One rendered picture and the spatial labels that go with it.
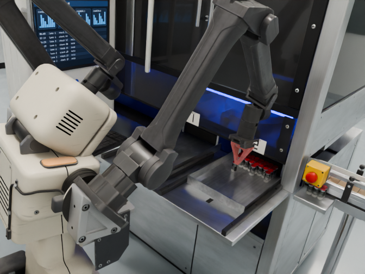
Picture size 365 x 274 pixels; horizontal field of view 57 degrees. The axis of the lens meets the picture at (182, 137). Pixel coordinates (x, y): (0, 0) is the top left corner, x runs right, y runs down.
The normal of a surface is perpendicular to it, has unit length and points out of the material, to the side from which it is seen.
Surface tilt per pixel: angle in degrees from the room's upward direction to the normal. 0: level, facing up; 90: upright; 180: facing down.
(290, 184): 90
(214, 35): 68
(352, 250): 0
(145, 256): 0
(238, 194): 0
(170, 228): 90
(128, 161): 40
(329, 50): 90
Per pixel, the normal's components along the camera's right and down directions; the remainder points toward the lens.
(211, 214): 0.10, -0.90
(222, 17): -0.47, -0.05
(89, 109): 0.63, 0.40
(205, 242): -0.65, 0.27
